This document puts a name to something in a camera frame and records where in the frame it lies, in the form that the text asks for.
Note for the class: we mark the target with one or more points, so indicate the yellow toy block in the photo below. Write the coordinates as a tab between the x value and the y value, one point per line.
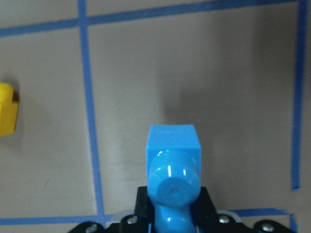
8	109

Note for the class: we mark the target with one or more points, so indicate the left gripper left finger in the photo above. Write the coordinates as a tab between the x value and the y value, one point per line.
138	222

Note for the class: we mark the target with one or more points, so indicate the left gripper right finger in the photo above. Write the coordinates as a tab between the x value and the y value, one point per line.
210	220

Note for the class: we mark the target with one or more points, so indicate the blue long toy block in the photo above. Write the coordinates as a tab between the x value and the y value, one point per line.
173	169

